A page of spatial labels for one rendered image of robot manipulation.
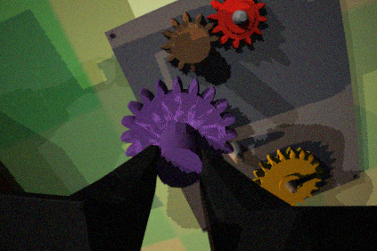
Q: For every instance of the red gear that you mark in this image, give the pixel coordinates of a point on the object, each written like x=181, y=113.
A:
x=223, y=19

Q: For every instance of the yellow gear with black stripe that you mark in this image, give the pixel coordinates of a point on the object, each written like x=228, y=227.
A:
x=296, y=166

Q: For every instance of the purple gear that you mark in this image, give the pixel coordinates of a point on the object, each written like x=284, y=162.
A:
x=181, y=122

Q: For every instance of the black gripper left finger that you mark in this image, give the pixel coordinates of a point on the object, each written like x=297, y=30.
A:
x=110, y=214

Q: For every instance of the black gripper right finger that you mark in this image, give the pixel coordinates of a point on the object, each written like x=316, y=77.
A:
x=243, y=216

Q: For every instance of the brown gear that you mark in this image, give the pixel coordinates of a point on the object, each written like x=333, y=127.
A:
x=190, y=42

